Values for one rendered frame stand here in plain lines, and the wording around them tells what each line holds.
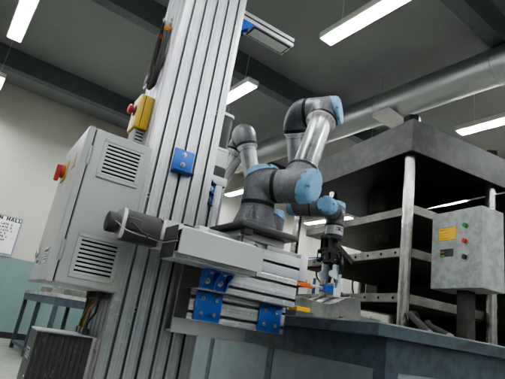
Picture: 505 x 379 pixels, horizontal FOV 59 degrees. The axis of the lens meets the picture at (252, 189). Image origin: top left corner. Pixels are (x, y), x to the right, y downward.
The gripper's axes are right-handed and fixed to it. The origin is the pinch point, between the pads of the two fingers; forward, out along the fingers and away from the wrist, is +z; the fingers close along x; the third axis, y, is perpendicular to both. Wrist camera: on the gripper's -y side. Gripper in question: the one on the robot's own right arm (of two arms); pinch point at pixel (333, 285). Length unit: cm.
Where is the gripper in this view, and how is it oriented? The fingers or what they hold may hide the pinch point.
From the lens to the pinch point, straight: 189.7
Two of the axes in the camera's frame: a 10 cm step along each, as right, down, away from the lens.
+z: -1.5, 9.4, -3.0
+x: 4.5, -2.1, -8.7
